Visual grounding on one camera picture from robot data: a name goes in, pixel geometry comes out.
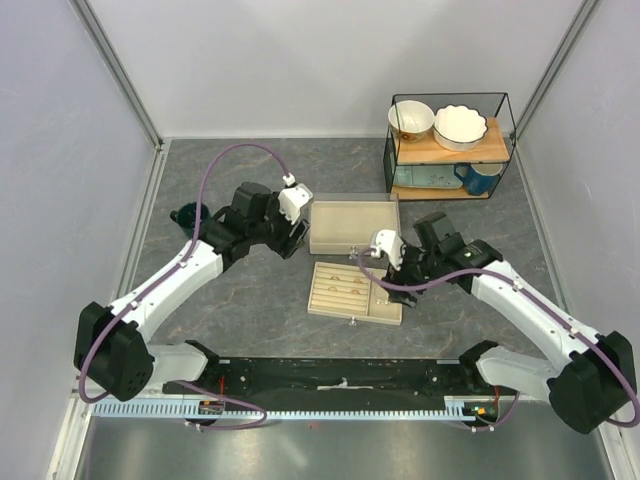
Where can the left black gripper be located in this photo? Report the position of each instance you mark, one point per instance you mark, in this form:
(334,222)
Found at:
(286,245)

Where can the light blue rectangular plate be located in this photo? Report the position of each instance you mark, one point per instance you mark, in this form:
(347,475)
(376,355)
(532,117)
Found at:
(426,176)

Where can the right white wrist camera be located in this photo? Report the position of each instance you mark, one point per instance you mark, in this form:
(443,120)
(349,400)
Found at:
(388,242)

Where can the white bowl with floral pattern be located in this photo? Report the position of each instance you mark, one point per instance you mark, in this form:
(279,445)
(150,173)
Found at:
(410,120)

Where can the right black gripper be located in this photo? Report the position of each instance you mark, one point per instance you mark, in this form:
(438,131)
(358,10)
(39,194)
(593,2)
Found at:
(401,275)

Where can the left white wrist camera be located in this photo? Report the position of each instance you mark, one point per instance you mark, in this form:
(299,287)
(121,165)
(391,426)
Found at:
(292,200)

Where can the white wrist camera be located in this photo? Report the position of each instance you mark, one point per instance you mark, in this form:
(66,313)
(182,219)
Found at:
(388,242)
(292,200)

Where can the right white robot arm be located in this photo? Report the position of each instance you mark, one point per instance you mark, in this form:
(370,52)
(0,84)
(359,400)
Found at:
(586,377)

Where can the dark green mug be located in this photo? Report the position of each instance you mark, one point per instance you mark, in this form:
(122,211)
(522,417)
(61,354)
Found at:
(185,218)

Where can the beige jewelry box with lid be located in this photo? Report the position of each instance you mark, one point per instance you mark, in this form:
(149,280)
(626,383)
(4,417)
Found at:
(343,223)

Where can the light blue cable duct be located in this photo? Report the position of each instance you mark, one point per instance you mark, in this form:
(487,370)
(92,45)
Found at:
(195,408)

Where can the black wire shelf rack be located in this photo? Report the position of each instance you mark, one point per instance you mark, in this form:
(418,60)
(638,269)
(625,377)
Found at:
(498,145)

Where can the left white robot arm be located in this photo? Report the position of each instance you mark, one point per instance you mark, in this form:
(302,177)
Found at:
(113,347)

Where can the beige jewelry tray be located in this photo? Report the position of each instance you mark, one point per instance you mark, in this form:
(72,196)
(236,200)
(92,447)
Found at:
(343,291)

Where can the blue mug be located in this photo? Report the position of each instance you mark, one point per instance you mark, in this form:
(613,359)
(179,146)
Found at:
(478,179)

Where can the white scalloped bowl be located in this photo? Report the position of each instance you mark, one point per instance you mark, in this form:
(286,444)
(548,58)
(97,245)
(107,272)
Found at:
(459,128)

